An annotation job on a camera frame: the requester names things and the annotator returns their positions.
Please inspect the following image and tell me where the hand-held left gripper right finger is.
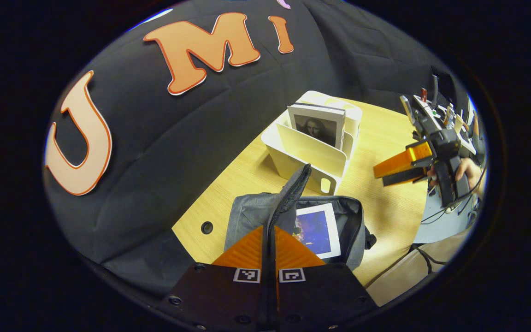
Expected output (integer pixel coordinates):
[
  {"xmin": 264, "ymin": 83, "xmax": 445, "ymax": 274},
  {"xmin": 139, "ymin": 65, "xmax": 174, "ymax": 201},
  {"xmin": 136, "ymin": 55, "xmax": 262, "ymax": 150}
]
[{"xmin": 272, "ymin": 225, "xmax": 379, "ymax": 332}]

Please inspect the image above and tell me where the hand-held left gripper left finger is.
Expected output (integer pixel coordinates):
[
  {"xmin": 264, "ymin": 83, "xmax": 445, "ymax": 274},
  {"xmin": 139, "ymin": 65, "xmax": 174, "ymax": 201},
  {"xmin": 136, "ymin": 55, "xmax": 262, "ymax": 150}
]
[{"xmin": 159, "ymin": 225, "xmax": 269, "ymax": 332}]

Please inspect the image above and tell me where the blue cover book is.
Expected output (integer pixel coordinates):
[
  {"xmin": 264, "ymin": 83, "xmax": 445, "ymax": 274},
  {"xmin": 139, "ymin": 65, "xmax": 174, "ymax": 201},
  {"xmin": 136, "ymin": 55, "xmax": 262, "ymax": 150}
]
[{"xmin": 295, "ymin": 203, "xmax": 342, "ymax": 260}]

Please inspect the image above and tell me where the grey schoolbag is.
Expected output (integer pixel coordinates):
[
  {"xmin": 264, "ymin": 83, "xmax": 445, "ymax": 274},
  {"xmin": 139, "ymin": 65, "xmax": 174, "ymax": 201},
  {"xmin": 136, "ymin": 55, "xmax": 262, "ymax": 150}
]
[{"xmin": 224, "ymin": 164, "xmax": 377, "ymax": 273}]

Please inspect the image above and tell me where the portrait cover book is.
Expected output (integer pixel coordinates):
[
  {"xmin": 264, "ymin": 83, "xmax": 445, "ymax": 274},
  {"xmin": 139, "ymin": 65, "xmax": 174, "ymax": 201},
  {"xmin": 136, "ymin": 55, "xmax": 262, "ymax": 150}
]
[{"xmin": 287, "ymin": 102, "xmax": 346, "ymax": 151}]

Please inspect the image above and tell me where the white bookshelf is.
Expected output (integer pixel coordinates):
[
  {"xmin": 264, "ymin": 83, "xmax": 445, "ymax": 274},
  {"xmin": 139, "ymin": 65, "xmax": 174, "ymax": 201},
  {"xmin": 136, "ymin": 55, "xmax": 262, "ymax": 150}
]
[{"xmin": 261, "ymin": 90, "xmax": 363, "ymax": 196}]

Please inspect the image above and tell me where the cluttered white desk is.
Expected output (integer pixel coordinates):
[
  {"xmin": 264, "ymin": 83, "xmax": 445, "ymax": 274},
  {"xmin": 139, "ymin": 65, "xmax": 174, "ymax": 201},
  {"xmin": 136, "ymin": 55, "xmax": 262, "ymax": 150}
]
[{"xmin": 445, "ymin": 99, "xmax": 479, "ymax": 155}]

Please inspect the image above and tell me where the person's beige trouser leg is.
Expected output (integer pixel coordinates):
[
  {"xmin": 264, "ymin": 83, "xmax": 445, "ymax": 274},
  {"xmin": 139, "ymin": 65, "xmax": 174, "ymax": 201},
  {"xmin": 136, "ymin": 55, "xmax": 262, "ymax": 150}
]
[{"xmin": 366, "ymin": 226, "xmax": 476, "ymax": 307}]

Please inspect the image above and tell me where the black backdrop cloth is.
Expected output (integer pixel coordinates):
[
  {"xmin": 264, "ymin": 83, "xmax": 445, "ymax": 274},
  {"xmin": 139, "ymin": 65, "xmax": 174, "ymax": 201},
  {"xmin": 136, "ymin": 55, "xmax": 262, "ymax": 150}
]
[{"xmin": 43, "ymin": 0, "xmax": 455, "ymax": 296}]

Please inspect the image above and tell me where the black cable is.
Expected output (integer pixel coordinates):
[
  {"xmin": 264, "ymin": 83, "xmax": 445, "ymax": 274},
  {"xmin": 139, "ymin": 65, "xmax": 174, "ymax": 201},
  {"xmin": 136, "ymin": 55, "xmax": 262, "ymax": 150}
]
[{"xmin": 367, "ymin": 243, "xmax": 448, "ymax": 289}]

